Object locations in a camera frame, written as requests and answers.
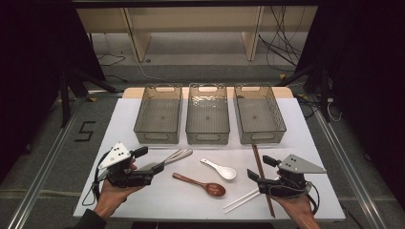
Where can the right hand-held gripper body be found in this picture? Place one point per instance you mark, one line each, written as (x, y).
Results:
(296, 167)

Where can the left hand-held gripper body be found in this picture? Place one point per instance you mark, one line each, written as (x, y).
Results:
(116, 156)

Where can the brown wooden chopstick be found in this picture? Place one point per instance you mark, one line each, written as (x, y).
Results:
(257, 159)

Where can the stainless steel knife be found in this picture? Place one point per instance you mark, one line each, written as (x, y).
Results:
(176, 156)

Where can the white chopstick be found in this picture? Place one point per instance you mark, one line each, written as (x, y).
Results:
(242, 203)
(240, 199)

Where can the long metal rod tool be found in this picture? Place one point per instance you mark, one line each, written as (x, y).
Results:
(183, 156)

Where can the white ceramic spoon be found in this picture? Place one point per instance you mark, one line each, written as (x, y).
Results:
(226, 172)

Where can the brown wooden spoon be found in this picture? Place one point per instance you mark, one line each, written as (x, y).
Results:
(216, 189)

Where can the smoky clear plastic bin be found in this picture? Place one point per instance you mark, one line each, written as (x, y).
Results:
(258, 116)
(158, 116)
(207, 116)

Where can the person's right hand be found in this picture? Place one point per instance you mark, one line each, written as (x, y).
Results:
(297, 206)

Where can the person's left hand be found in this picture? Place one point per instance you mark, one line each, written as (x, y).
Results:
(114, 195)

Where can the yellow tape piece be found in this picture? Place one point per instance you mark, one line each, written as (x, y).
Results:
(282, 76)
(92, 99)

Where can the black metal stand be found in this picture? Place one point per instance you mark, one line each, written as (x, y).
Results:
(324, 95)
(65, 101)

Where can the black curtain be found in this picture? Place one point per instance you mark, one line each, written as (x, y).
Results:
(31, 63)
(366, 63)

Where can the aluminium floor rail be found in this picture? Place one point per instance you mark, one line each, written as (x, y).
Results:
(38, 181)
(350, 168)

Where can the light wooden furniture frame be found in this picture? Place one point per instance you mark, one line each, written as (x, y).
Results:
(140, 38)

